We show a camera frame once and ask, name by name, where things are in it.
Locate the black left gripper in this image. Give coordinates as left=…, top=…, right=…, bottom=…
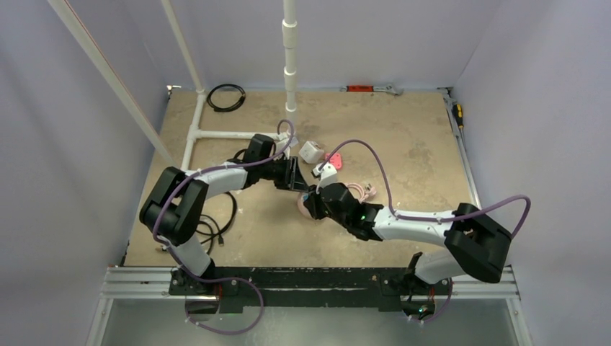
left=259, top=156, right=309, bottom=192

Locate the white tiger cube socket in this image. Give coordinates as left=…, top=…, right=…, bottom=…
left=298, top=141, right=325, bottom=164

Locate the pink round socket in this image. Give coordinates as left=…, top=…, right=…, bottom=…
left=297, top=193, right=316, bottom=220

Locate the pink power cord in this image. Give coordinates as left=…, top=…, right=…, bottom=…
left=346, top=183, right=378, bottom=203

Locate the pink triangular power strip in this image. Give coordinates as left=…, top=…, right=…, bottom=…
left=325, top=152, right=343, bottom=170

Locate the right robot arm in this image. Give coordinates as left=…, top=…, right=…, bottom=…
left=303, top=183, right=512, bottom=293

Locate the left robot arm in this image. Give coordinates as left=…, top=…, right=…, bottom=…
left=139, top=134, right=308, bottom=295

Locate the yellow black screwdriver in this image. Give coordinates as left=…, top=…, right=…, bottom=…
left=452, top=103, right=464, bottom=130

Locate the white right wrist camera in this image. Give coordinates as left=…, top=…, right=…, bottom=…
left=311, top=163, right=338, bottom=192

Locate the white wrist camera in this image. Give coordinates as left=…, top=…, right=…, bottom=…
left=277, top=133, right=299, bottom=154
left=311, top=163, right=338, bottom=192

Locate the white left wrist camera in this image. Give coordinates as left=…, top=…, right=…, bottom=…
left=277, top=133, right=299, bottom=154

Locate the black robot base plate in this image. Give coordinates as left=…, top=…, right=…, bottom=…
left=169, top=267, right=450, bottom=314

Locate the black usb cable bundle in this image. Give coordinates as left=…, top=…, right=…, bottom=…
left=195, top=190, right=238, bottom=257

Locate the black coiled cable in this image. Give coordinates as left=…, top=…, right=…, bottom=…
left=206, top=84, right=247, bottom=114

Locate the red handled adjustable wrench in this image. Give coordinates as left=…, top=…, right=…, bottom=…
left=340, top=84, right=403, bottom=96

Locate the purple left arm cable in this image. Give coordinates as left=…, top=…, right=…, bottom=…
left=152, top=119, right=296, bottom=336

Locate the aluminium table edge rail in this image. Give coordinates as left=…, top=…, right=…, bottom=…
left=436, top=87, right=482, bottom=208

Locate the aluminium front frame rail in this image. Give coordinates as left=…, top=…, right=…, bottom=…
left=100, top=267, right=171, bottom=299

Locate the white PVC pipe frame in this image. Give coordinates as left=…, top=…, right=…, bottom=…
left=48, top=1, right=298, bottom=170

